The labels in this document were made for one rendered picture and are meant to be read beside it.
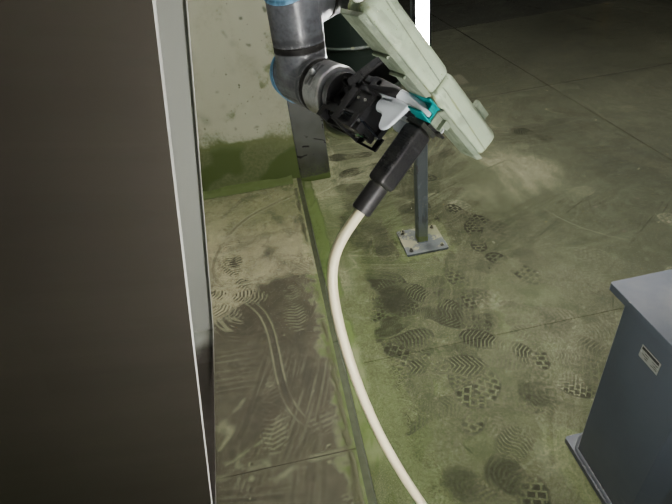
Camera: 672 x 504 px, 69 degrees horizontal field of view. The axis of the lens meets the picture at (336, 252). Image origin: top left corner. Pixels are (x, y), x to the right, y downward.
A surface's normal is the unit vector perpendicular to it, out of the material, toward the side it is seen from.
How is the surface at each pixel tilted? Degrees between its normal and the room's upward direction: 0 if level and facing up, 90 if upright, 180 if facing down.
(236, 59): 90
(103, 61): 90
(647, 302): 0
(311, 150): 90
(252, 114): 90
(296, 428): 0
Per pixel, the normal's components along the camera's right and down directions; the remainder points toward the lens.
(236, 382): -0.11, -0.79
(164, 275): 0.21, 0.57
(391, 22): 0.53, 0.47
